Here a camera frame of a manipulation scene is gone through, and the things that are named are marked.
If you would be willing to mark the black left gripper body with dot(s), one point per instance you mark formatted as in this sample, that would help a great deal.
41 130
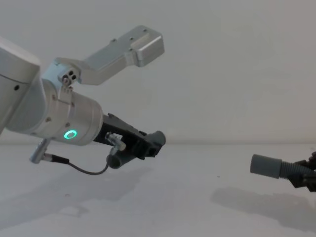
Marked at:
116 129

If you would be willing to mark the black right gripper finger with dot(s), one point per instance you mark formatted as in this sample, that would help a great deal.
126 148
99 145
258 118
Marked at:
313 161
302 181

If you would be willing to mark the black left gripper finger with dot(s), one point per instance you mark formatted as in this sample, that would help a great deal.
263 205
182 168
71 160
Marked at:
147 139
149 152

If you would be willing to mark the dark grey plastic tube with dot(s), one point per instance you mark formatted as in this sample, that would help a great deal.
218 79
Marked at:
118 161

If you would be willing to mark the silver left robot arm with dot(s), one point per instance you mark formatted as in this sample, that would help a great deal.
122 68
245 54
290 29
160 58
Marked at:
74 116

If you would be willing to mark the white table cloth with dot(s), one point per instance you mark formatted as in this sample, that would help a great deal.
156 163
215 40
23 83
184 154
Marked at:
172 197

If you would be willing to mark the white curtain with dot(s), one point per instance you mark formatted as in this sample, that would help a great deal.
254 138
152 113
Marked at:
222 74

